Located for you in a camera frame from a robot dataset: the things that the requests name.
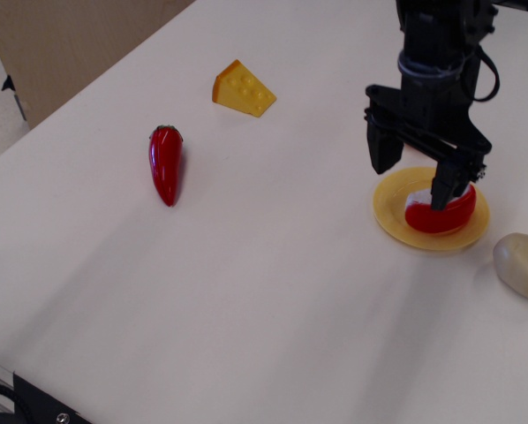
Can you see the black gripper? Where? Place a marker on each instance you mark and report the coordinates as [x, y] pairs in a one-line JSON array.
[[431, 114]]

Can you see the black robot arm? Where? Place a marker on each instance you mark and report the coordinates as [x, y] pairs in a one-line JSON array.
[[439, 66]]

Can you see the yellow plastic plate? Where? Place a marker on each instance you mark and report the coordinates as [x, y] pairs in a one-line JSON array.
[[389, 199]]

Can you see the beige toy potato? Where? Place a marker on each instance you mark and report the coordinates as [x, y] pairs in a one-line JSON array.
[[511, 262]]

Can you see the yellow toy cheese wedge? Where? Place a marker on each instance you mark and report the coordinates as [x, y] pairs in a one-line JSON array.
[[239, 89]]

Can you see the red toy chili pepper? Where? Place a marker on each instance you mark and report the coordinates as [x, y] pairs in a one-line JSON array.
[[165, 153]]

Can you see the black corner bracket with screw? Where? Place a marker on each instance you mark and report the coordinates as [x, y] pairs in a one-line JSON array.
[[43, 407]]

